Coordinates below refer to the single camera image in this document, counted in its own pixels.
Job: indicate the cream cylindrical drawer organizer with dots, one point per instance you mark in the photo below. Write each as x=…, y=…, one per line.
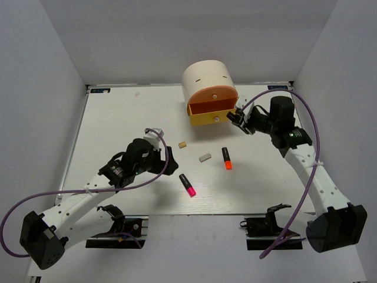
x=204, y=74

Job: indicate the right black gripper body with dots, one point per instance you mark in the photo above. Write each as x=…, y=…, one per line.
x=258, y=121

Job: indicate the blue table label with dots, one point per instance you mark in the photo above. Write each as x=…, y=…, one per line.
x=100, y=90
x=275, y=87

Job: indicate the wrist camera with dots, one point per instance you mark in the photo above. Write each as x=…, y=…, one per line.
x=153, y=137
x=242, y=103

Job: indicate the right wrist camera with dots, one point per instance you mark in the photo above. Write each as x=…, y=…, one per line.
x=242, y=103

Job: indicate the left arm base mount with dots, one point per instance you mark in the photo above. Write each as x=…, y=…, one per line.
x=126, y=232

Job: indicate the right blue table label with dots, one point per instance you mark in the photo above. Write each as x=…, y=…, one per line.
x=275, y=87

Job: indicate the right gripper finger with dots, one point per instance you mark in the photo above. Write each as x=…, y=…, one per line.
x=235, y=111
x=236, y=119

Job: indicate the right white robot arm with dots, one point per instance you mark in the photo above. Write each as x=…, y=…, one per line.
x=338, y=223

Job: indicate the pink highlighter marker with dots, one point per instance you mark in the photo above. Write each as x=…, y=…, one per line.
x=187, y=185

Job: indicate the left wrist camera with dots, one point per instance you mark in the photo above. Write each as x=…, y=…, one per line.
x=153, y=137

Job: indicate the yellow drawer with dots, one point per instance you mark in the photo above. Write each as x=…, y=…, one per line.
x=211, y=112

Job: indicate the orange top drawer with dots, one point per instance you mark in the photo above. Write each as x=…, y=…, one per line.
x=214, y=93

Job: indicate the left blue table label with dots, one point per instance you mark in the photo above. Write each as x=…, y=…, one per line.
x=100, y=90

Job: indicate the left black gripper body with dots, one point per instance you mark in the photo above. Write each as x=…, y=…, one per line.
x=154, y=163

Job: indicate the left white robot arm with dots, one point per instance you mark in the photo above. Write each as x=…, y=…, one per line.
x=46, y=236

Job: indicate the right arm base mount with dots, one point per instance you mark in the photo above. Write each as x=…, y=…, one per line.
x=262, y=230

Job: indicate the grey white eraser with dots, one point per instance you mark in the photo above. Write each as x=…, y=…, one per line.
x=205, y=157

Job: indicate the orange highlighter marker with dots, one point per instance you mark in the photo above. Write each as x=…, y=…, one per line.
x=226, y=158

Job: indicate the small tan eraser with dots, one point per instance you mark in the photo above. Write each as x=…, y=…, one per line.
x=182, y=145

